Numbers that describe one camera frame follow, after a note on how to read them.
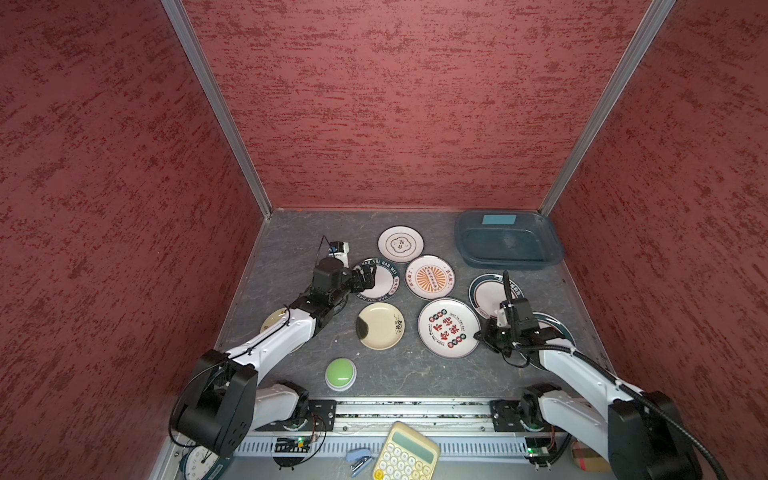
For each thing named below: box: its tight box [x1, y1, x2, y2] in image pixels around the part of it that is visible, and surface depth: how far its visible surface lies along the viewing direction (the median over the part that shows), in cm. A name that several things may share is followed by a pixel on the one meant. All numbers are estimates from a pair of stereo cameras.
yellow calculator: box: [373, 421, 441, 480], surface depth 68 cm
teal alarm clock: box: [179, 445, 232, 480], surface depth 66 cm
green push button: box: [325, 357, 357, 392], surface depth 81 cm
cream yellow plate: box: [356, 302, 406, 351], surface depth 91 cm
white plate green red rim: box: [468, 273, 525, 319], surface depth 99 cm
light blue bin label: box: [482, 214, 517, 225], surface depth 116 cm
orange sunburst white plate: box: [404, 254, 456, 300], surface depth 102 cm
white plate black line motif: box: [377, 225, 425, 263], surface depth 112 cm
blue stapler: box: [345, 448, 374, 478], surface depth 69 cm
